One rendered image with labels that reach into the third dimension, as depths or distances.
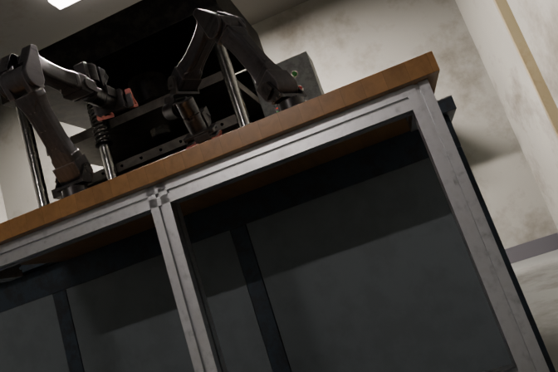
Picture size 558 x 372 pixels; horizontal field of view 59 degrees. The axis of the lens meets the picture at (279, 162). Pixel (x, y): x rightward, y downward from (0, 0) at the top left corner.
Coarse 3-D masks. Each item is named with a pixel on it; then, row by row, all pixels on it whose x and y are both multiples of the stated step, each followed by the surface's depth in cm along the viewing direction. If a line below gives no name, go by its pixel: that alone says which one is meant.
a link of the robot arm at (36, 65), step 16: (32, 48) 124; (0, 64) 123; (16, 64) 126; (32, 64) 121; (48, 64) 131; (32, 80) 119; (48, 80) 132; (64, 80) 136; (80, 80) 142; (64, 96) 143; (80, 96) 146
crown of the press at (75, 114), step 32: (160, 0) 246; (192, 0) 242; (224, 0) 258; (96, 32) 254; (128, 32) 249; (160, 32) 247; (192, 32) 256; (256, 32) 317; (64, 64) 257; (96, 64) 256; (128, 64) 266; (160, 64) 278; (160, 96) 280; (160, 128) 279
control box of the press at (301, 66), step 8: (296, 56) 241; (304, 56) 240; (280, 64) 243; (288, 64) 241; (296, 64) 240; (304, 64) 239; (312, 64) 248; (296, 72) 239; (304, 72) 239; (312, 72) 238; (296, 80) 239; (304, 80) 238; (312, 80) 237; (256, 88) 244; (304, 88) 238; (312, 88) 237; (320, 88) 237; (312, 96) 236; (264, 104) 242; (264, 112) 242; (272, 112) 240
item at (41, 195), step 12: (216, 48) 239; (228, 60) 238; (228, 72) 235; (228, 84) 234; (240, 96) 233; (240, 108) 231; (24, 120) 264; (240, 120) 231; (24, 132) 262; (24, 144) 262; (36, 144) 263; (36, 156) 260; (36, 168) 258; (36, 180) 257; (36, 192) 256
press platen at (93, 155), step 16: (208, 80) 248; (208, 96) 262; (224, 96) 269; (256, 96) 295; (128, 112) 258; (144, 112) 256; (160, 112) 261; (224, 112) 293; (256, 112) 311; (112, 128) 261; (128, 128) 268; (144, 128) 276; (176, 128) 292; (80, 144) 268; (112, 144) 284; (128, 144) 293; (144, 144) 302; (96, 160) 302
